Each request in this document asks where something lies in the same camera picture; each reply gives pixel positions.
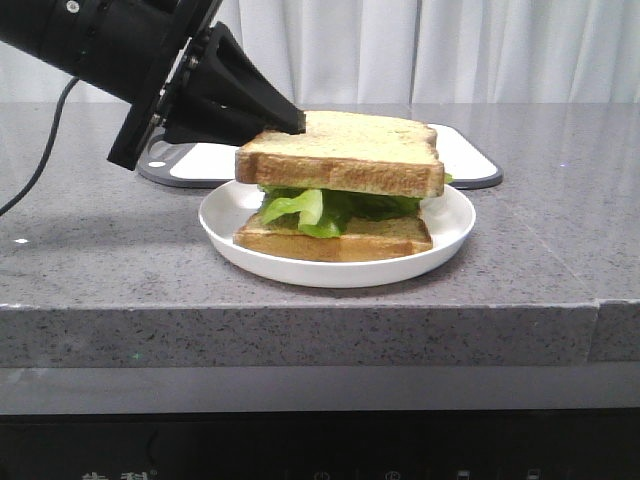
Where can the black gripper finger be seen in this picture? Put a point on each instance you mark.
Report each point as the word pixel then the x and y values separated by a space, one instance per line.
pixel 217 95

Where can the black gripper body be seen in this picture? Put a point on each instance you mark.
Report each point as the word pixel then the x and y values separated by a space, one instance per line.
pixel 149 41

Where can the green lettuce leaf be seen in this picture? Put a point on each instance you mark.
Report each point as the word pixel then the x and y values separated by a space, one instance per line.
pixel 385 210

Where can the white round plate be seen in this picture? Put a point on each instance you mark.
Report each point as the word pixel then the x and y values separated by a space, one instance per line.
pixel 449 219

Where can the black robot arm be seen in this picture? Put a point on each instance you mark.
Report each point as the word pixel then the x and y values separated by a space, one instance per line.
pixel 76 37

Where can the white cutting board grey rim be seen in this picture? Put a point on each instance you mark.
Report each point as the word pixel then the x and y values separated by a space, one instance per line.
pixel 209 165

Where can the white curtain backdrop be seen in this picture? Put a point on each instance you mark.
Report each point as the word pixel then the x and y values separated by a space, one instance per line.
pixel 372 52

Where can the bread slice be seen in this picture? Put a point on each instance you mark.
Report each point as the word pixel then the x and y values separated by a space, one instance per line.
pixel 347 152
pixel 363 240

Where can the black appliance control panel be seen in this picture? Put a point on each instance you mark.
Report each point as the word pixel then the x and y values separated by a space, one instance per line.
pixel 509 444

